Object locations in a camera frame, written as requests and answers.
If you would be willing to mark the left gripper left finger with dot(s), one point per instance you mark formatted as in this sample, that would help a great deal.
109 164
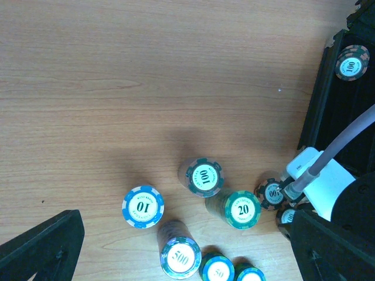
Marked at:
48 251

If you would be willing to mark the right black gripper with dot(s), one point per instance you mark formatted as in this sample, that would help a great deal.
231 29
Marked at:
354 208

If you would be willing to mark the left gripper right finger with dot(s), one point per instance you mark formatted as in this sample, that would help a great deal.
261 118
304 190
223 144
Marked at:
325 251

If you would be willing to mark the brown short stack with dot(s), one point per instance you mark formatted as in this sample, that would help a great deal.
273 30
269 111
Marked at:
269 197
352 62

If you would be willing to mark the black poker set case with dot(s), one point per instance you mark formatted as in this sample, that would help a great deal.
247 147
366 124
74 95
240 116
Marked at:
335 103

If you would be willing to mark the blue short stack right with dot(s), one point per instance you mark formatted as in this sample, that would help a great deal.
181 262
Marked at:
248 272

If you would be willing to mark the blue short stack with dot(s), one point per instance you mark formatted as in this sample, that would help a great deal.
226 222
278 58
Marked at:
248 272
216 267

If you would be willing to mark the green tall chip stack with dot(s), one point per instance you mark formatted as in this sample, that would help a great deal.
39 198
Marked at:
240 209

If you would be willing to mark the purple chip stack upper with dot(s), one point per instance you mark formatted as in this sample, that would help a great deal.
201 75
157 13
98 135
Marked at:
143 207

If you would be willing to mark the purple chip stack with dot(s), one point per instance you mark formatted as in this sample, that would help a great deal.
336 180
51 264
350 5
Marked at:
143 207
179 254

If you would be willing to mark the blue short stack left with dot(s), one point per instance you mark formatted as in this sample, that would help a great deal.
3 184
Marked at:
216 267

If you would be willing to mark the purple chip stack lower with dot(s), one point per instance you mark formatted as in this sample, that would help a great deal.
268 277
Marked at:
179 254

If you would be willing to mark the brown tall chip stack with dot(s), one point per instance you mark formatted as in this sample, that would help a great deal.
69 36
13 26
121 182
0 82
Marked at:
202 176

